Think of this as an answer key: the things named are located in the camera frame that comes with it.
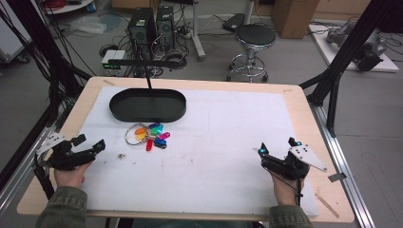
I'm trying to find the black frame strut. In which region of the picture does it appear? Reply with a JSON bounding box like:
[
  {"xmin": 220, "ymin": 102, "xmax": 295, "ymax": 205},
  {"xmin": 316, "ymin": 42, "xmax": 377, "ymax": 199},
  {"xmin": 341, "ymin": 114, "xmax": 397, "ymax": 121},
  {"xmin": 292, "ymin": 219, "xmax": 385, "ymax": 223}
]
[
  {"xmin": 0, "ymin": 0, "xmax": 93, "ymax": 127},
  {"xmin": 298, "ymin": 0, "xmax": 403, "ymax": 138}
]

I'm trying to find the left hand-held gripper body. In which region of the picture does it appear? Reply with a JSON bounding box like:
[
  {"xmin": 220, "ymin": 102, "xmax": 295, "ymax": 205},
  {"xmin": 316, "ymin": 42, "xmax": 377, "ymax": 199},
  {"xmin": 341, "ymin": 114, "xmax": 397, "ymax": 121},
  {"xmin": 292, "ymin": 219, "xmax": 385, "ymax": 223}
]
[{"xmin": 35, "ymin": 131, "xmax": 96, "ymax": 172}]

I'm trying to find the person's right hand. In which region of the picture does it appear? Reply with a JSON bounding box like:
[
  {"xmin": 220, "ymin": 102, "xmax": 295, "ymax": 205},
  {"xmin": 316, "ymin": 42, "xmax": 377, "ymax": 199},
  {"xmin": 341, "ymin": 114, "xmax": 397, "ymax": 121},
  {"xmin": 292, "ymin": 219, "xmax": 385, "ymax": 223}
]
[{"xmin": 270, "ymin": 172, "xmax": 306, "ymax": 207}]

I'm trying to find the round white table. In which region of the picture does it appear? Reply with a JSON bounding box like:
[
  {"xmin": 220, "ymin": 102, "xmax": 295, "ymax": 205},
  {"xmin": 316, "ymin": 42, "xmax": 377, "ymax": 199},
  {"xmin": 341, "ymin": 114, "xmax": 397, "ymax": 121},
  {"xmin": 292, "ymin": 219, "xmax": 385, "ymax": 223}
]
[{"xmin": 43, "ymin": 0, "xmax": 97, "ymax": 16}]

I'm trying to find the white cabinet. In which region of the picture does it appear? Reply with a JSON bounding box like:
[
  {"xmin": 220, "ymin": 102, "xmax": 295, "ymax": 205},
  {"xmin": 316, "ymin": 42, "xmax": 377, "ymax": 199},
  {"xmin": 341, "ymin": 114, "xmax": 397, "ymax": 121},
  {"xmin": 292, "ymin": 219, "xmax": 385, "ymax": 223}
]
[{"xmin": 0, "ymin": 9, "xmax": 33, "ymax": 65}]

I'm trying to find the thin wooden strip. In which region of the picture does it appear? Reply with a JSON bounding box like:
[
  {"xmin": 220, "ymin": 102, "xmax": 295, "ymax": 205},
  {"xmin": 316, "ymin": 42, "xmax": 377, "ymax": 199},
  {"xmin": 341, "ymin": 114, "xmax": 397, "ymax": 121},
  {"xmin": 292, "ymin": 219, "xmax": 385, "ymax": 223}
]
[{"xmin": 315, "ymin": 192, "xmax": 340, "ymax": 219}]

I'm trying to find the key ring with coloured tags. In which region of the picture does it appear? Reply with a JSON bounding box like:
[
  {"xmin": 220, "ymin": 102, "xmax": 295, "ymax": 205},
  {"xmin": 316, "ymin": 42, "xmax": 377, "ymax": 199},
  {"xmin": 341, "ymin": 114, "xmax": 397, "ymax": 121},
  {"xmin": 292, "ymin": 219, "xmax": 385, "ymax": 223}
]
[{"xmin": 124, "ymin": 122, "xmax": 172, "ymax": 152}]

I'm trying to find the white foam mat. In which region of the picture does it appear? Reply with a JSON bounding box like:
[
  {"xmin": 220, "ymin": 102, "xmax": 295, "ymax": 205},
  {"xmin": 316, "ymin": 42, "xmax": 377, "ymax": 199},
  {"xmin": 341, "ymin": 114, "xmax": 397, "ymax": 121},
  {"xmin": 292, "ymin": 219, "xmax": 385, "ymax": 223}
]
[{"xmin": 76, "ymin": 85, "xmax": 319, "ymax": 219}]

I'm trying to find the large black computer tower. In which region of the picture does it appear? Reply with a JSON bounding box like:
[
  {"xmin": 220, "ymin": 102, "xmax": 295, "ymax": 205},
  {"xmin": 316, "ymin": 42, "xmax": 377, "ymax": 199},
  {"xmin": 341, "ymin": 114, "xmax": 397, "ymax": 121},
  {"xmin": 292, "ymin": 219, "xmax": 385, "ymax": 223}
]
[{"xmin": 127, "ymin": 7, "xmax": 158, "ymax": 60}]

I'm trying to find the clear plastic bag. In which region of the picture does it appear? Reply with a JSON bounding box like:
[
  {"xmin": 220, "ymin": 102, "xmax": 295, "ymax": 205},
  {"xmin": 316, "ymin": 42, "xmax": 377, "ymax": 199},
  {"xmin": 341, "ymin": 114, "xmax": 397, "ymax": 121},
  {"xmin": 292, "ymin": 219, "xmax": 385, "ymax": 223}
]
[{"xmin": 68, "ymin": 15, "xmax": 107, "ymax": 35}]

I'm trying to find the grey tape piece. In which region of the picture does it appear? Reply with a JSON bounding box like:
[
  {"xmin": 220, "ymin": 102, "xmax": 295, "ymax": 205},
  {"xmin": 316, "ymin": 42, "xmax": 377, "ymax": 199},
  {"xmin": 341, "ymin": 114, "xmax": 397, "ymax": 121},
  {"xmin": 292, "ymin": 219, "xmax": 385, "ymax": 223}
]
[{"xmin": 327, "ymin": 172, "xmax": 348, "ymax": 183}]

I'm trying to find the cardboard box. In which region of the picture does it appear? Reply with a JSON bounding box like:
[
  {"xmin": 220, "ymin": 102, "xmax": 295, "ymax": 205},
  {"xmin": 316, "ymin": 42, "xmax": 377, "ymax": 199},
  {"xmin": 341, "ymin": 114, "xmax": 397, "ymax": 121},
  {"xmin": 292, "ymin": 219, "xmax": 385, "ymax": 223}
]
[{"xmin": 270, "ymin": 0, "xmax": 321, "ymax": 40}]

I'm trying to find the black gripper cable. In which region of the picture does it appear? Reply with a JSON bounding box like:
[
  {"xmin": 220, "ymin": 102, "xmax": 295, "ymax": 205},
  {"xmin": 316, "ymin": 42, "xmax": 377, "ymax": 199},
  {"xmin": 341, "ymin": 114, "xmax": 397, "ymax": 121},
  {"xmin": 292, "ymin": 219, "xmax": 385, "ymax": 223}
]
[{"xmin": 292, "ymin": 162, "xmax": 304, "ymax": 207}]

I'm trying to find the aluminium rail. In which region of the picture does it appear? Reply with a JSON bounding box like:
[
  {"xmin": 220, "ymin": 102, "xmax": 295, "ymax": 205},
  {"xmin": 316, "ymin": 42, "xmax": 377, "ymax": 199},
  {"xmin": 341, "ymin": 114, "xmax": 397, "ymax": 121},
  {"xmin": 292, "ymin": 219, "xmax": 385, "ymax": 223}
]
[
  {"xmin": 309, "ymin": 103, "xmax": 376, "ymax": 228},
  {"xmin": 0, "ymin": 126, "xmax": 56, "ymax": 212}
]

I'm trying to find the white bench power supply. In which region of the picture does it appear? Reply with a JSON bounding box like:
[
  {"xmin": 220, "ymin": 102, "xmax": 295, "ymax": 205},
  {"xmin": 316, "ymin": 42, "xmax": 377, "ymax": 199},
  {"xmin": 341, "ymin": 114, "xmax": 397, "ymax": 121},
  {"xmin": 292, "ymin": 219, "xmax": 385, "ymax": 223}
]
[{"xmin": 101, "ymin": 48, "xmax": 126, "ymax": 77}]

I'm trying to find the black gripper strap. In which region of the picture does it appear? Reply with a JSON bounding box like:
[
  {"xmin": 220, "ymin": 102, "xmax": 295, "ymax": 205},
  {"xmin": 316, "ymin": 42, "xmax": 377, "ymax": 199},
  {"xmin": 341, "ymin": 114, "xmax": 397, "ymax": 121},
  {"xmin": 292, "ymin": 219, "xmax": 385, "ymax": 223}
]
[{"xmin": 32, "ymin": 154, "xmax": 56, "ymax": 201}]

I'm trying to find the black stand with crossbar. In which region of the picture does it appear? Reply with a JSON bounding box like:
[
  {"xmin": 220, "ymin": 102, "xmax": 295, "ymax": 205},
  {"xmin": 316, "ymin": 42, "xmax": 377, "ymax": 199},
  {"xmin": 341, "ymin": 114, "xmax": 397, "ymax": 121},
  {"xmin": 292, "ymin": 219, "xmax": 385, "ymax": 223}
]
[{"xmin": 107, "ymin": 58, "xmax": 182, "ymax": 90}]

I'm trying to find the white floor board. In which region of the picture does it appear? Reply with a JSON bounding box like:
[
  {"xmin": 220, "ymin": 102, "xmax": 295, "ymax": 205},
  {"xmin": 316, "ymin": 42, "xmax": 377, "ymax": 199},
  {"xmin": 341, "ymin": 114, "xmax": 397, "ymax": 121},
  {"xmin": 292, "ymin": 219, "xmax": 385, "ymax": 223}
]
[{"xmin": 308, "ymin": 23, "xmax": 400, "ymax": 73}]

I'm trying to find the dark machine on board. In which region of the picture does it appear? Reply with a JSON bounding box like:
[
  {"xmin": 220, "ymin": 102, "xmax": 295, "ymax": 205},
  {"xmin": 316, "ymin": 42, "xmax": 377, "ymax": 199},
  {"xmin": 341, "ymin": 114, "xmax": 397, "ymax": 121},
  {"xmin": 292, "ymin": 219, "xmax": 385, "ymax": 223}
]
[{"xmin": 325, "ymin": 21, "xmax": 388, "ymax": 72}]

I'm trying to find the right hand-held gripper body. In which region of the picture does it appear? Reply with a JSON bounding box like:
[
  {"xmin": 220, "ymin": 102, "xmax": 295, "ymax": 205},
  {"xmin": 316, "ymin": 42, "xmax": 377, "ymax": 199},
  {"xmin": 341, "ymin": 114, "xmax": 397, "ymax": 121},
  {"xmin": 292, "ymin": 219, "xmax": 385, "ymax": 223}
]
[{"xmin": 259, "ymin": 144, "xmax": 328, "ymax": 181}]

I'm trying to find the black oval tray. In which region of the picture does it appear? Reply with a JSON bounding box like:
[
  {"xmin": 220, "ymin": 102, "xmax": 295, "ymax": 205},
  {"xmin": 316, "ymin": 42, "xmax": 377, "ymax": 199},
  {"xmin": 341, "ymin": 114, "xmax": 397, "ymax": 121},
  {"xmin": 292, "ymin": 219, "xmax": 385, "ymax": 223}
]
[{"xmin": 108, "ymin": 87, "xmax": 187, "ymax": 124}]

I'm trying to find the white desk leg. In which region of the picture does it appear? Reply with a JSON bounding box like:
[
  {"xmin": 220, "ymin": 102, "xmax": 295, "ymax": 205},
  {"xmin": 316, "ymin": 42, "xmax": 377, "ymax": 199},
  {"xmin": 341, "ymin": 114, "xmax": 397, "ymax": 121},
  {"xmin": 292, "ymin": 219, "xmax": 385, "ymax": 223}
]
[{"xmin": 189, "ymin": 0, "xmax": 207, "ymax": 63}]

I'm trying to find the person's left hand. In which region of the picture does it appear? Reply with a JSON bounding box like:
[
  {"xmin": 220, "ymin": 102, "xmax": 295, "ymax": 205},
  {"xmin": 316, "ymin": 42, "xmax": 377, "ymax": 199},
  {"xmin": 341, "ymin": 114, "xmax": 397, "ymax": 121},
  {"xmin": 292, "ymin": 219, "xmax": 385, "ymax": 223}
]
[{"xmin": 53, "ymin": 161, "xmax": 93, "ymax": 190}]

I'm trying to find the black round stool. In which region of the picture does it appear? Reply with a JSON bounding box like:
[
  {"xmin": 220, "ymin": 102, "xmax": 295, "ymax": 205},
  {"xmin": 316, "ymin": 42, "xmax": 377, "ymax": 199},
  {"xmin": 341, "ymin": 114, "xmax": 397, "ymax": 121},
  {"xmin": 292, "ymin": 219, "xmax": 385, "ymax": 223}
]
[{"xmin": 225, "ymin": 24, "xmax": 278, "ymax": 84}]

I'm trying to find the black flat device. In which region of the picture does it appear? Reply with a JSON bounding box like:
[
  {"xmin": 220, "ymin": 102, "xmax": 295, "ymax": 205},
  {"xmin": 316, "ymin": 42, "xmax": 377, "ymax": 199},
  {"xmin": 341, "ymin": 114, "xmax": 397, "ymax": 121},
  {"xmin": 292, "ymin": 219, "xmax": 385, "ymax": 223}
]
[{"xmin": 221, "ymin": 12, "xmax": 247, "ymax": 33}]

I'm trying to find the small black computer tower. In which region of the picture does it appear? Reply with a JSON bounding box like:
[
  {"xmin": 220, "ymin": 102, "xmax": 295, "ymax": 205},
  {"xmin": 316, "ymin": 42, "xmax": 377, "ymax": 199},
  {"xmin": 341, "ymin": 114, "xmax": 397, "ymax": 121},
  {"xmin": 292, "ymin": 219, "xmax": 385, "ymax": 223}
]
[{"xmin": 155, "ymin": 5, "xmax": 176, "ymax": 49}]

